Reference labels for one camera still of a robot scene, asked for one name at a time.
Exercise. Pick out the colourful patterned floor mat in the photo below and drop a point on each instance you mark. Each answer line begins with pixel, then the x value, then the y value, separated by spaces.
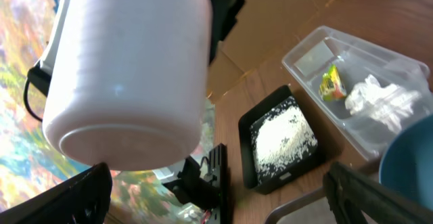
pixel 29 165

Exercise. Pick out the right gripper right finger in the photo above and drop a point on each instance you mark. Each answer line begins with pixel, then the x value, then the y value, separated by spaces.
pixel 352 196

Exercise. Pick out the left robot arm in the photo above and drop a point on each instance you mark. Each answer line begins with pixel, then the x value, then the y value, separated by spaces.
pixel 224 18

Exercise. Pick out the white tissue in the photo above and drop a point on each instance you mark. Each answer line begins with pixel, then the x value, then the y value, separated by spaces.
pixel 387 105

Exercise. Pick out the dark blue round plate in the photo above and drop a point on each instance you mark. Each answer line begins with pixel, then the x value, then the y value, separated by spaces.
pixel 406 166

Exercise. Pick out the pink plastic cup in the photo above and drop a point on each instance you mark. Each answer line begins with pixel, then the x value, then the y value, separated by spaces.
pixel 129 82

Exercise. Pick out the black plastic tray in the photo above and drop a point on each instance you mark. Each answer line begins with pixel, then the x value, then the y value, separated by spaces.
pixel 274 176

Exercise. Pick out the clear plastic waste bin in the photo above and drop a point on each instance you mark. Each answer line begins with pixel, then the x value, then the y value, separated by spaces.
pixel 355 59

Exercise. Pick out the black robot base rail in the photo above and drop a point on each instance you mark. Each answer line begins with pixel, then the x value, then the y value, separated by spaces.
pixel 203 184

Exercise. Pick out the yellow snack wrapper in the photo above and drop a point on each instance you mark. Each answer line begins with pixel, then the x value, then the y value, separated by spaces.
pixel 332 87

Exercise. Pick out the white rice grains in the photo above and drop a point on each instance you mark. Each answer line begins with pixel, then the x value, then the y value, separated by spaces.
pixel 283 137

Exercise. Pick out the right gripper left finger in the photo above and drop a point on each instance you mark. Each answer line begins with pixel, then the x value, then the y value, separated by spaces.
pixel 84 198

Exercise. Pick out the brown cardboard sheet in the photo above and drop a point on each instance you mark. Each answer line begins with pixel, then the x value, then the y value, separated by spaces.
pixel 263 27

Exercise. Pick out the brown plastic serving tray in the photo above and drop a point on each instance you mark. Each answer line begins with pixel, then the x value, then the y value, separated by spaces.
pixel 298 203

